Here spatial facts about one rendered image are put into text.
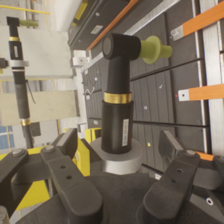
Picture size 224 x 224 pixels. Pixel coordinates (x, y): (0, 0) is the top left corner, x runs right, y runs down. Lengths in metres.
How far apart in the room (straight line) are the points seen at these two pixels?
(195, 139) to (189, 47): 0.21
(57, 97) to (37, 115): 0.69
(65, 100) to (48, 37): 1.73
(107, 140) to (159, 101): 0.25
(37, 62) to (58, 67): 0.54
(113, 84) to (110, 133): 0.07
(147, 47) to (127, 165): 0.17
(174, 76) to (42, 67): 4.32
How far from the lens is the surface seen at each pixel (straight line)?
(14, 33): 0.78
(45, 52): 4.75
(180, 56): 0.42
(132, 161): 0.23
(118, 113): 0.21
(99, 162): 0.21
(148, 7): 0.54
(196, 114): 0.39
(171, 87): 0.42
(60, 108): 4.60
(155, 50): 0.25
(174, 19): 0.45
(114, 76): 0.21
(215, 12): 0.39
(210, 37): 0.40
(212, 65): 0.38
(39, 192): 0.22
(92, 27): 0.69
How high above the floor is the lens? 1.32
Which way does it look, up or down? 28 degrees down
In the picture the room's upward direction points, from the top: 97 degrees counter-clockwise
